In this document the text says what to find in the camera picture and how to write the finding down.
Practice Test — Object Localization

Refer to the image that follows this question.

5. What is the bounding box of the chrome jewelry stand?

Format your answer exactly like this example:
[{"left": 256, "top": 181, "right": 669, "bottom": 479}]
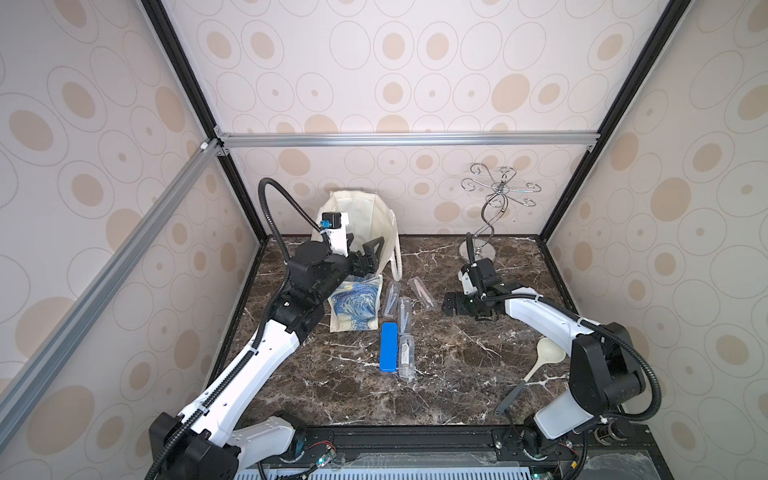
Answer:
[{"left": 461, "top": 162, "right": 542, "bottom": 260}]

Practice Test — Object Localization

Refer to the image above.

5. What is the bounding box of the clear slim case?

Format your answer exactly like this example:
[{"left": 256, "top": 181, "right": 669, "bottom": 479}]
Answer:
[
  {"left": 398, "top": 296, "right": 413, "bottom": 334},
  {"left": 383, "top": 281, "right": 402, "bottom": 318},
  {"left": 398, "top": 334, "right": 416, "bottom": 381}
]

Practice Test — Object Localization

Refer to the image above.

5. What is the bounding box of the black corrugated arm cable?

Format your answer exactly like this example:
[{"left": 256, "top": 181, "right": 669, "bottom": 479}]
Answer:
[
  {"left": 464, "top": 232, "right": 662, "bottom": 422},
  {"left": 143, "top": 177, "right": 325, "bottom": 480}
]

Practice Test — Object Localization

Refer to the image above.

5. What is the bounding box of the aluminium frame rail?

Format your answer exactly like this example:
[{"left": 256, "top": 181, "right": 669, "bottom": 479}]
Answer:
[
  {"left": 1, "top": 138, "right": 223, "bottom": 449},
  {"left": 220, "top": 130, "right": 600, "bottom": 149}
]

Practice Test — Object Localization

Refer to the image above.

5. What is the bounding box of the white spatula black handle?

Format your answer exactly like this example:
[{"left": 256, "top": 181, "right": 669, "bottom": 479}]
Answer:
[{"left": 495, "top": 337, "right": 566, "bottom": 416}]

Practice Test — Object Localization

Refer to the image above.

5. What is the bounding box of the blue compass case front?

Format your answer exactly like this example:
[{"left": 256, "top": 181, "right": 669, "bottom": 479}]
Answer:
[{"left": 379, "top": 322, "right": 399, "bottom": 373}]

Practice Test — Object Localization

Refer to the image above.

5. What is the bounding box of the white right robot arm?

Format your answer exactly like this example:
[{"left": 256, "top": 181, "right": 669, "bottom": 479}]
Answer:
[{"left": 442, "top": 258, "right": 662, "bottom": 440}]

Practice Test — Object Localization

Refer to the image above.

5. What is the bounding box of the black corner frame post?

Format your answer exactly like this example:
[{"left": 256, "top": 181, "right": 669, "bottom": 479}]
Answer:
[
  {"left": 140, "top": 0, "right": 268, "bottom": 243},
  {"left": 539, "top": 0, "right": 692, "bottom": 244}
]

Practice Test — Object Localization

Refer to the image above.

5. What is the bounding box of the clear case pink compass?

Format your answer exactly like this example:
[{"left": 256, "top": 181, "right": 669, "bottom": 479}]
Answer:
[{"left": 408, "top": 277, "right": 439, "bottom": 311}]

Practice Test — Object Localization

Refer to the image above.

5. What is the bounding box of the black corner frame post right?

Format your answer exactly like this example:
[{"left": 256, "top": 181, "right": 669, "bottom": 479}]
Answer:
[{"left": 539, "top": 0, "right": 692, "bottom": 244}]

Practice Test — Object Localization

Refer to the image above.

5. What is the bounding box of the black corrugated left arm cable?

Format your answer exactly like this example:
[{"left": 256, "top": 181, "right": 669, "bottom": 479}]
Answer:
[{"left": 143, "top": 177, "right": 325, "bottom": 480}]

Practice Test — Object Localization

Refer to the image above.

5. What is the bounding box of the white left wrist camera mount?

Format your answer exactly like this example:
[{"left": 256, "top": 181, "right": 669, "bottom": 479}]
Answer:
[{"left": 320, "top": 212, "right": 349, "bottom": 256}]

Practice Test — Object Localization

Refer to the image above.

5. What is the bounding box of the Starry Night canvas tote bag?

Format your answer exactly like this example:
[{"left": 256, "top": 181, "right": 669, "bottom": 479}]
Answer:
[{"left": 313, "top": 190, "right": 402, "bottom": 333}]

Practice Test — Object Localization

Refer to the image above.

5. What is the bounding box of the aluminium frame rail back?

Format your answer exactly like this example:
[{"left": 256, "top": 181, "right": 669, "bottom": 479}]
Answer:
[{"left": 220, "top": 130, "right": 600, "bottom": 149}]

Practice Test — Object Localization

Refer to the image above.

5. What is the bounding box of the clear slim case front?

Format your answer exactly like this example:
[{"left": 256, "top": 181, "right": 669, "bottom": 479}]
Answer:
[{"left": 398, "top": 334, "right": 416, "bottom": 381}]

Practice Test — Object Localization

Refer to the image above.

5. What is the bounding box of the aluminium frame rail left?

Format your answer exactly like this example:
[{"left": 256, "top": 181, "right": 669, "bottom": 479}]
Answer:
[{"left": 1, "top": 138, "right": 223, "bottom": 449}]

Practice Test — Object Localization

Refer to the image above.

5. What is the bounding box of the clear slim case by bag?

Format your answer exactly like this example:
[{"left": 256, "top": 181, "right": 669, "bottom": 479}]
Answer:
[{"left": 383, "top": 281, "right": 402, "bottom": 318}]

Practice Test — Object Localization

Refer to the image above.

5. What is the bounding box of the black corner frame post left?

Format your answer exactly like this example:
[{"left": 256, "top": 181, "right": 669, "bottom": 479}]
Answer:
[{"left": 140, "top": 0, "right": 268, "bottom": 243}]

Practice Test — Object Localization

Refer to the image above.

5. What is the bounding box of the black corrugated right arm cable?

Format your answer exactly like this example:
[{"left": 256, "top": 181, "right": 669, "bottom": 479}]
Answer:
[{"left": 464, "top": 232, "right": 662, "bottom": 422}]

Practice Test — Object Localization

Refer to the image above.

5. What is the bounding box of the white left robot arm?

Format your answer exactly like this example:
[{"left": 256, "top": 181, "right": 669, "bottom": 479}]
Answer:
[{"left": 146, "top": 237, "right": 385, "bottom": 479}]

